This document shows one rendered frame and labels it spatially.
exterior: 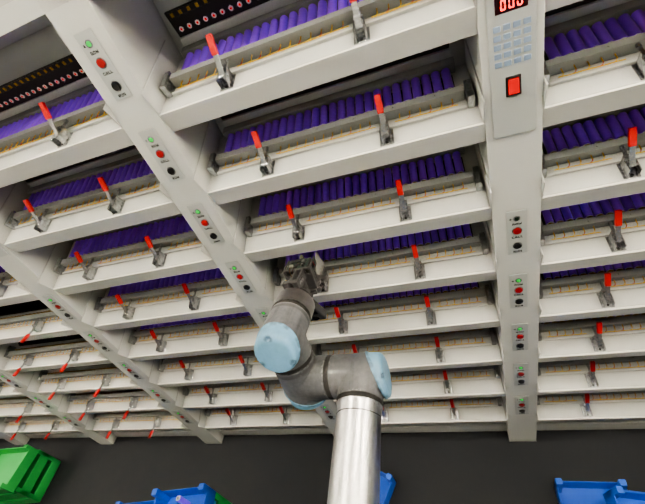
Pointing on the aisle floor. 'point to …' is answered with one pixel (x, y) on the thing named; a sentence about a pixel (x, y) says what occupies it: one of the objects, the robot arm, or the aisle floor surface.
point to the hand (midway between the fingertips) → (316, 264)
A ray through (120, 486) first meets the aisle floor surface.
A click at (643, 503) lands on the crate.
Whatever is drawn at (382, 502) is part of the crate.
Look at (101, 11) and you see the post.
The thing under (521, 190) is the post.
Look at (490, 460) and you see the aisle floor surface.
